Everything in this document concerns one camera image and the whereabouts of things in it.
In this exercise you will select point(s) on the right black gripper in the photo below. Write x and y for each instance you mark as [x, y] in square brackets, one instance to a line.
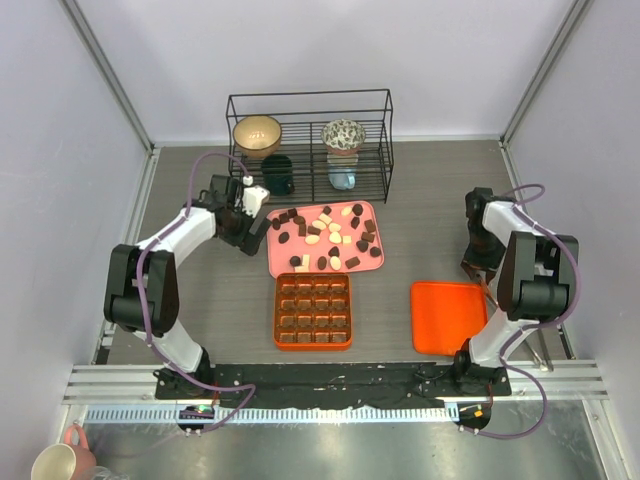
[491, 263]

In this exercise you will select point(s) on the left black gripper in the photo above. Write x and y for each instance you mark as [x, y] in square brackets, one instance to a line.
[249, 242]

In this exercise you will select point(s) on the orange box lid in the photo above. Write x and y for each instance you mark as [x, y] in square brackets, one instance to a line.
[444, 315]

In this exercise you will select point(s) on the pink tray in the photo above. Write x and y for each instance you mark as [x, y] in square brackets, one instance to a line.
[324, 238]

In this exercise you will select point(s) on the orange chocolate box tray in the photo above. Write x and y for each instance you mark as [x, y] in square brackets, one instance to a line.
[312, 312]

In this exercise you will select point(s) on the metal tongs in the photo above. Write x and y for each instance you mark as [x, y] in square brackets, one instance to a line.
[542, 350]

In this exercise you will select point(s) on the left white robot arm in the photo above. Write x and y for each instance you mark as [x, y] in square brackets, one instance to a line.
[142, 293]

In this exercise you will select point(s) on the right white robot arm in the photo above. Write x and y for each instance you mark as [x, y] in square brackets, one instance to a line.
[538, 284]

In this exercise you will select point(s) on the dark green mug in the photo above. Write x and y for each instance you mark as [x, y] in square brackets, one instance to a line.
[277, 175]

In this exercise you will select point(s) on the tan bowl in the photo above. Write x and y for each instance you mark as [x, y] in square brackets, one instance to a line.
[257, 136]

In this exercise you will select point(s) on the light blue mug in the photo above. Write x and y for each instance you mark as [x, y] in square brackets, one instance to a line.
[342, 178]

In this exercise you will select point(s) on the floral patterned bowl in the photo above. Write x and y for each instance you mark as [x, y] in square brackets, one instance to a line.
[343, 137]

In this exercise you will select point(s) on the pink mug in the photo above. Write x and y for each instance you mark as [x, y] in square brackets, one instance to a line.
[66, 460]

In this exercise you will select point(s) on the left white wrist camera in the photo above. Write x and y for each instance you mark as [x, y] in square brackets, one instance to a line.
[254, 196]

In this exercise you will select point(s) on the black wire rack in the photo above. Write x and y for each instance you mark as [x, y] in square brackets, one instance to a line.
[302, 116]

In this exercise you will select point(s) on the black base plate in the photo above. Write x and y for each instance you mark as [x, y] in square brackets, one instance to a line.
[337, 386]

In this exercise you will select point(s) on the white cable duct rail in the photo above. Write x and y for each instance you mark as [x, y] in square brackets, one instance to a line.
[202, 414]

